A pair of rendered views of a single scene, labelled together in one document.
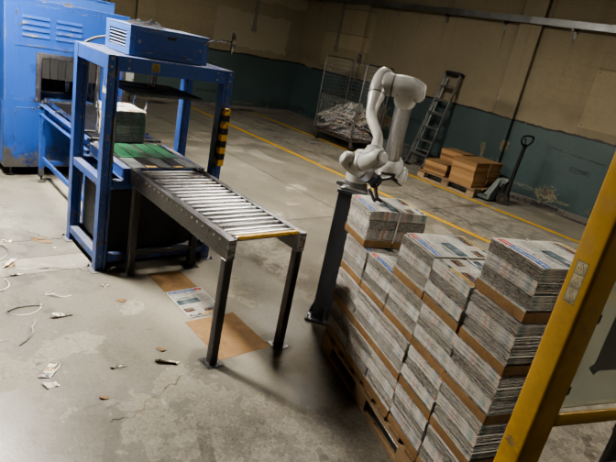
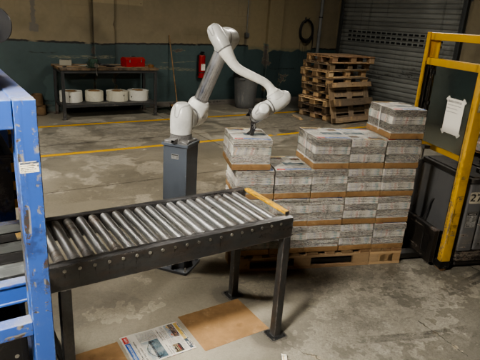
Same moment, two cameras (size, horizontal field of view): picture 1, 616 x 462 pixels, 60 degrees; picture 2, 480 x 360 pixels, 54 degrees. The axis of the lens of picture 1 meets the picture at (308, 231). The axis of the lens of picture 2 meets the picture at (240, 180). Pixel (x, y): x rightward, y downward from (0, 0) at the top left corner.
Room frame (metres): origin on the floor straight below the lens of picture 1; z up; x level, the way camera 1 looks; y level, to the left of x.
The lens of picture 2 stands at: (2.53, 2.88, 1.84)
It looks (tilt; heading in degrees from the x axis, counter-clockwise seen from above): 19 degrees down; 280
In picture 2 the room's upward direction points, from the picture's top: 4 degrees clockwise
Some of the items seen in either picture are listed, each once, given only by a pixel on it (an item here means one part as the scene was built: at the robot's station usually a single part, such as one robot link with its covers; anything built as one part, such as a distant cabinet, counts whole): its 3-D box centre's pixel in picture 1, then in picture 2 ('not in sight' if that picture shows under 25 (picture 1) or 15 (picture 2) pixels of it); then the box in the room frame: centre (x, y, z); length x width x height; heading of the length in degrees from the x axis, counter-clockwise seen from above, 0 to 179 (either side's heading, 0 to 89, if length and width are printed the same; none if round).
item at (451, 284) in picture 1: (478, 294); (357, 148); (2.24, -0.82, 0.95); 0.38 x 0.29 x 0.23; 113
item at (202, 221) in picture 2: (225, 211); (196, 217); (3.16, 0.53, 0.77); 0.47 x 0.05 x 0.05; 133
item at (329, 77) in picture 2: not in sight; (334, 86); (2.37, -7.48, 0.65); 1.33 x 0.94 x 1.30; 47
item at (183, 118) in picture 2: (361, 165); (182, 117); (3.51, -0.26, 1.17); 0.18 x 0.16 x 0.22; 79
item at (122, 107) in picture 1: (120, 121); not in sight; (4.45, 1.76, 0.93); 0.38 x 0.30 x 0.26; 43
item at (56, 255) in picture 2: (170, 174); (50, 244); (3.73, 1.07, 0.77); 0.47 x 0.05 x 0.05; 133
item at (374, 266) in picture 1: (402, 341); (298, 211); (2.63, -0.65, 0.42); 1.17 x 0.39 x 0.83; 24
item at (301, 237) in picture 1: (242, 204); (147, 212); (3.47, 0.48, 0.74); 1.34 x 0.05 x 0.12; 43
